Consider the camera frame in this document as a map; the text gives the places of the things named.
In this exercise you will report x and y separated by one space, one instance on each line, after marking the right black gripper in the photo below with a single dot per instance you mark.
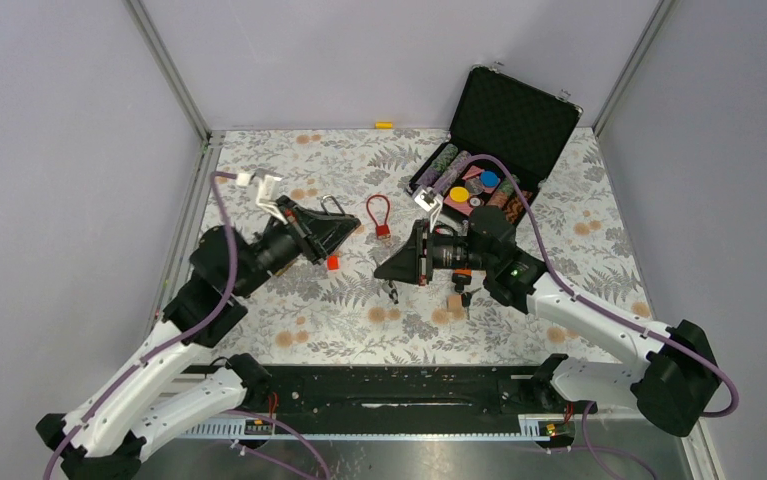
411 264

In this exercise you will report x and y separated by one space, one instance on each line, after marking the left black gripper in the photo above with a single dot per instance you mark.
302 222

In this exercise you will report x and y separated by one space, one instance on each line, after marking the small brass padlock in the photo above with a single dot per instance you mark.
330 206

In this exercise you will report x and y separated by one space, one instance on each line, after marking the red cable padlock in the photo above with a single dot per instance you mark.
378 208

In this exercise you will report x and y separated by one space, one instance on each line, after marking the orange black padlock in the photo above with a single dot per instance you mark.
461 279

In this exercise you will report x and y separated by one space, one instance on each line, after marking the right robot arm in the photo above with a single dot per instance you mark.
666 373

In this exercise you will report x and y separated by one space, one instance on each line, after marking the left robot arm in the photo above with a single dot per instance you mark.
117 429

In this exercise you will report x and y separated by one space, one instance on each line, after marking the red cube block left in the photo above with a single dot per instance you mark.
333 263

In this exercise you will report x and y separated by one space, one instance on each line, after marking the tan block near keys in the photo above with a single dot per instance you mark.
454 304

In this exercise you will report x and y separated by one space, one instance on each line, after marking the black poker chip case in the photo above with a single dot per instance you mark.
522 126

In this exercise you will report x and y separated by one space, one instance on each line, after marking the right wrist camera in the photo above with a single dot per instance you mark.
429 201

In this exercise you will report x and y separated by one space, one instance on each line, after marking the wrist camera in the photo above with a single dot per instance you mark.
429 201
265 182

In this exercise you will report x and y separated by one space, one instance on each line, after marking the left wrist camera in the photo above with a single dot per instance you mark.
265 182

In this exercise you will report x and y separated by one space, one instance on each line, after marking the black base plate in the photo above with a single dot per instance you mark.
402 400

